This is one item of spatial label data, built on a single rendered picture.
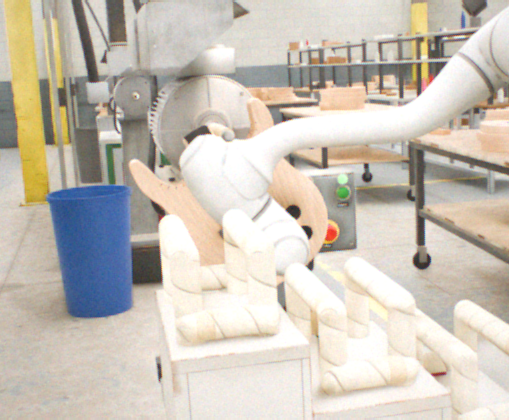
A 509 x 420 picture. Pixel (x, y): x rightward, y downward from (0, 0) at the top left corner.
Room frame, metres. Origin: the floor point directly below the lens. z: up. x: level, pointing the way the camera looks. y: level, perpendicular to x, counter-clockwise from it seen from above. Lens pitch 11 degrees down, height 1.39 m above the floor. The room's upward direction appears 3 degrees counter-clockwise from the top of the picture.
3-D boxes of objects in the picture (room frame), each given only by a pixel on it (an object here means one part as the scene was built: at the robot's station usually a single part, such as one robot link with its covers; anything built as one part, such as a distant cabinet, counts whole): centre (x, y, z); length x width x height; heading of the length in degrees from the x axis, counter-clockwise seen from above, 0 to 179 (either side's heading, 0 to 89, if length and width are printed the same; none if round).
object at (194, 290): (0.80, 0.09, 1.15); 0.03 x 0.03 x 0.09
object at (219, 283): (0.99, 0.08, 1.12); 0.11 x 0.03 x 0.03; 102
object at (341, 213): (2.01, -0.11, 0.99); 0.24 x 0.21 x 0.26; 12
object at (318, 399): (0.92, -0.10, 0.98); 0.27 x 0.16 x 0.09; 12
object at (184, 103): (2.05, 0.14, 1.25); 0.41 x 0.27 x 0.26; 12
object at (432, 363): (1.05, -0.24, 0.96); 0.11 x 0.03 x 0.03; 102
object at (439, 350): (0.94, -0.21, 1.04); 0.20 x 0.03 x 0.03; 11
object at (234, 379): (0.89, 0.06, 1.02); 0.27 x 0.15 x 0.17; 12
